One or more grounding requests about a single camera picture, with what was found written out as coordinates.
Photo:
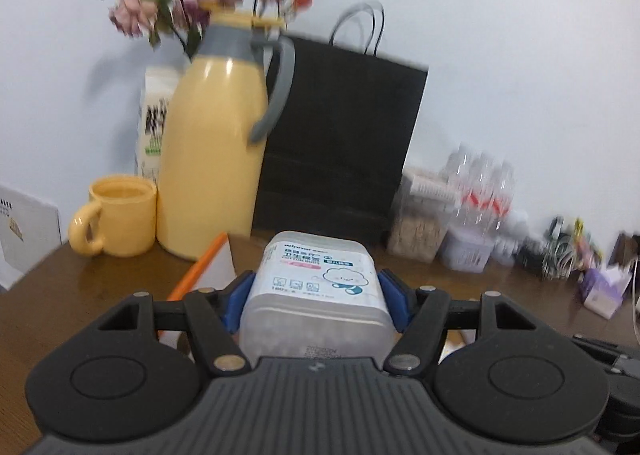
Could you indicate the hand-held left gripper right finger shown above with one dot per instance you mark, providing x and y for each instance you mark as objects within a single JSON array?
[{"x": 395, "y": 300}]

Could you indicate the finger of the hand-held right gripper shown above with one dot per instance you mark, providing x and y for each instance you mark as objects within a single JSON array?
[{"x": 607, "y": 346}]

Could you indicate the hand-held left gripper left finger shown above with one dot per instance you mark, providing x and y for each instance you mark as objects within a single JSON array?
[{"x": 235, "y": 305}]

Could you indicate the red cardboard box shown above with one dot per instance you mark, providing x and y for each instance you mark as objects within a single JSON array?
[{"x": 215, "y": 270}]

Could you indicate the clear cotton swab box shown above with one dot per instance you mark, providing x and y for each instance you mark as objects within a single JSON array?
[{"x": 315, "y": 295}]

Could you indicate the purple tissue pack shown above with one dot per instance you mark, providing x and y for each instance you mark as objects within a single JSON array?
[{"x": 605, "y": 292}]

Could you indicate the clear seed container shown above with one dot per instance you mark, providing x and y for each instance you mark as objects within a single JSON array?
[{"x": 415, "y": 235}]

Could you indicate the grey tin box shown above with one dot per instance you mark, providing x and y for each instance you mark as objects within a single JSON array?
[{"x": 467, "y": 250}]

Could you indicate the colourful snack packet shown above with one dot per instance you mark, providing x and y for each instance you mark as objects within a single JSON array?
[{"x": 585, "y": 242}]

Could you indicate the clear water bottle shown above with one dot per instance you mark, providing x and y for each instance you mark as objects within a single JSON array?
[
  {"x": 504, "y": 205},
  {"x": 482, "y": 200},
  {"x": 460, "y": 195}
]

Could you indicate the white robot figure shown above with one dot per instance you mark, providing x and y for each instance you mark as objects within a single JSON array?
[{"x": 507, "y": 247}]

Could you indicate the black charger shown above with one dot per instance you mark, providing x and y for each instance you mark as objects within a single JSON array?
[{"x": 557, "y": 227}]

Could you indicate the yellow mug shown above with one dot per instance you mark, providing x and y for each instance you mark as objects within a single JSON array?
[{"x": 125, "y": 220}]

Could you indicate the yellow thermos jug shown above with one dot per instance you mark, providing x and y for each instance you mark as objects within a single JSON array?
[{"x": 210, "y": 150}]

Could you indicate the black paper bag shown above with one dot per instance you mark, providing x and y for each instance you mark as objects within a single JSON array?
[{"x": 335, "y": 135}]

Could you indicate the white drink carton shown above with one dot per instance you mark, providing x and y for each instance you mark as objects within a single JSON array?
[{"x": 155, "y": 125}]

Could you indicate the white printed box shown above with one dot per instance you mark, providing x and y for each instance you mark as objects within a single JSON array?
[{"x": 30, "y": 235}]

